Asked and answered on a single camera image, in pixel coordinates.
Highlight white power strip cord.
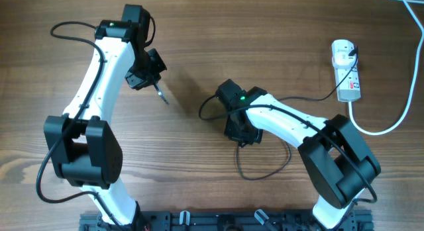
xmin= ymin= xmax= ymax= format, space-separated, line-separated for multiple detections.
xmin=347 ymin=0 xmax=424 ymax=136

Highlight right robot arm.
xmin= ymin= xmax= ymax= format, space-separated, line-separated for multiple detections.
xmin=215 ymin=79 xmax=381 ymax=229

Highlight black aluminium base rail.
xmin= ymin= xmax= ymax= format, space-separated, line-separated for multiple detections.
xmin=78 ymin=210 xmax=375 ymax=231

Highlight white power strip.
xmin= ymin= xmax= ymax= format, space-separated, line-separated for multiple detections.
xmin=331 ymin=39 xmax=361 ymax=103

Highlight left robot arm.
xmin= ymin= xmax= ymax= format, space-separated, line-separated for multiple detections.
xmin=44 ymin=4 xmax=166 ymax=230

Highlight Galaxy S25 smartphone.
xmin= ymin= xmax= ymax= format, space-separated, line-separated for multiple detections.
xmin=153 ymin=83 xmax=169 ymax=105

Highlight white USB charger plug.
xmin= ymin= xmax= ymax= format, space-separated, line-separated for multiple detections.
xmin=332 ymin=50 xmax=356 ymax=69

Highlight black USB charging cable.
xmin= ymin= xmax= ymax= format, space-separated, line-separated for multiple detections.
xmin=235 ymin=46 xmax=359 ymax=181

